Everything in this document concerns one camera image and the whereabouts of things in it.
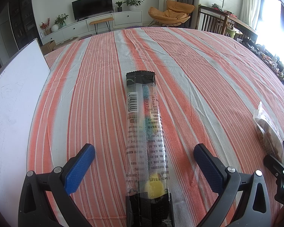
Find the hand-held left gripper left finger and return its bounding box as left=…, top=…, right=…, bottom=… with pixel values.
left=18, top=143, right=95, bottom=227

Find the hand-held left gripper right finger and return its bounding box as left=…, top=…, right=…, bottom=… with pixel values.
left=194, top=143, right=271, bottom=227

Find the clear bag of tan biscuits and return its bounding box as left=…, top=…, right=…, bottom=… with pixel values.
left=252, top=101, right=284, bottom=167

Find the long clear candy packet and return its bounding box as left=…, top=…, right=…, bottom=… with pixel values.
left=125, top=70, right=176, bottom=227

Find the white board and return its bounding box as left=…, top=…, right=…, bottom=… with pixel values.
left=0, top=38, right=51, bottom=204

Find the orange striped tablecloth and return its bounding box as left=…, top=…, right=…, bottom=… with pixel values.
left=28, top=26, right=284, bottom=227

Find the brown cardboard box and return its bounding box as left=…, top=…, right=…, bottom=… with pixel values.
left=41, top=40, right=56, bottom=55

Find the window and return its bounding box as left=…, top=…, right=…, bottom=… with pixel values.
left=257, top=0, right=284, bottom=50

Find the red flower arrangement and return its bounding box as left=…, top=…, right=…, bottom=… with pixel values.
left=40, top=18, right=51, bottom=35

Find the potted plant with white vase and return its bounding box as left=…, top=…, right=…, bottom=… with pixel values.
left=51, top=14, right=69, bottom=32

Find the white curtain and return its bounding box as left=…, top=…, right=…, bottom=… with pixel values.
left=241, top=0, right=259, bottom=29

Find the wooden bench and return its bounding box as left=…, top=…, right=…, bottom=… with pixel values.
left=89, top=17, right=114, bottom=35

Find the dark display cabinet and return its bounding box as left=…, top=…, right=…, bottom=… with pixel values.
left=8, top=0, right=42, bottom=52

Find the orange lounge chair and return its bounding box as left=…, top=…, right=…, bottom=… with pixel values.
left=148, top=0, right=195, bottom=27

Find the white TV cabinet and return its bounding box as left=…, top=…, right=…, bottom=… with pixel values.
left=41, top=10, right=142, bottom=45

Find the black television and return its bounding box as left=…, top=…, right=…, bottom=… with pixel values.
left=72, top=0, right=113, bottom=20

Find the large potted plant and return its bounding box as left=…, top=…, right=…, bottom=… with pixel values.
left=122, top=0, right=144, bottom=11

